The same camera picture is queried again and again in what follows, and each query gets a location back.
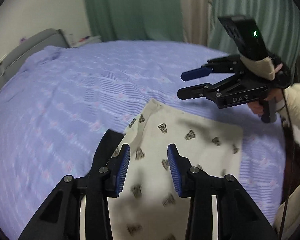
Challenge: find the cream patterned polo shirt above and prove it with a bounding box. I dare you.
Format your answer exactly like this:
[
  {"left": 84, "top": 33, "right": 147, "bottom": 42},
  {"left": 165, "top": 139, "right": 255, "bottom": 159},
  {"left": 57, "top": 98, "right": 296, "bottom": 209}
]
[{"left": 109, "top": 99, "right": 243, "bottom": 239}]

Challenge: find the beige curtain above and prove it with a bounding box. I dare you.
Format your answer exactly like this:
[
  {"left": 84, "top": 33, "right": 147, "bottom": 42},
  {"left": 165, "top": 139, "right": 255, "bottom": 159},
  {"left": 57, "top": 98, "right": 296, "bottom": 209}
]
[{"left": 180, "top": 0, "right": 211, "bottom": 46}]

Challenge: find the black cable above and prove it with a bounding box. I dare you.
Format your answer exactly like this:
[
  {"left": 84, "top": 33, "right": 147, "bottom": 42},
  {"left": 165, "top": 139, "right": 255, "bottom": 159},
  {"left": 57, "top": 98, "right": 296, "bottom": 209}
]
[{"left": 277, "top": 87, "right": 300, "bottom": 240}]

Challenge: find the grey padded headboard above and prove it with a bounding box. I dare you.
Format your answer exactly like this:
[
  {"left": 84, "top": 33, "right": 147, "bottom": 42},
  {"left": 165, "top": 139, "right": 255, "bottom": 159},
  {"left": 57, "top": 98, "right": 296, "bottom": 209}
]
[{"left": 0, "top": 28, "right": 70, "bottom": 90}]

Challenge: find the white bedside table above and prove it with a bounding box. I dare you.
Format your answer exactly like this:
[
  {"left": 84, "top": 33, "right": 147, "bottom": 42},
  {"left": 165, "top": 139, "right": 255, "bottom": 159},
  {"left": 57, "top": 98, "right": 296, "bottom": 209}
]
[{"left": 71, "top": 36, "right": 102, "bottom": 48}]

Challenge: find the green curtain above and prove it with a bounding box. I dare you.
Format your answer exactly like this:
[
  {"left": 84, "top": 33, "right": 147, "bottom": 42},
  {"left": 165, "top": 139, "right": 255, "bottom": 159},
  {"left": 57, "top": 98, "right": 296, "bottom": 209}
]
[{"left": 85, "top": 0, "right": 300, "bottom": 66}]

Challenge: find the purple floral bed cover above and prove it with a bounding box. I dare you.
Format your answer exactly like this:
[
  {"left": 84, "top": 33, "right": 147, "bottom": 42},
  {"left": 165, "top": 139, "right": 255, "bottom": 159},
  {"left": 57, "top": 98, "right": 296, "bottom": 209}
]
[{"left": 0, "top": 41, "right": 286, "bottom": 239}]

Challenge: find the right forearm cream sleeve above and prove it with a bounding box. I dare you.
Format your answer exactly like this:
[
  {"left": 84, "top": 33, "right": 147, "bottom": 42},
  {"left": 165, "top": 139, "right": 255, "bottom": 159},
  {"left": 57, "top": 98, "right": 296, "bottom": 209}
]
[{"left": 275, "top": 83, "right": 300, "bottom": 239}]

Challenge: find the right hand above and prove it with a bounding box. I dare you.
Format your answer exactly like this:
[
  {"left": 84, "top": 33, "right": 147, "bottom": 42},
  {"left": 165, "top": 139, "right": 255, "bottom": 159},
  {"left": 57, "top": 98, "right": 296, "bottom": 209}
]
[{"left": 239, "top": 55, "right": 285, "bottom": 117}]

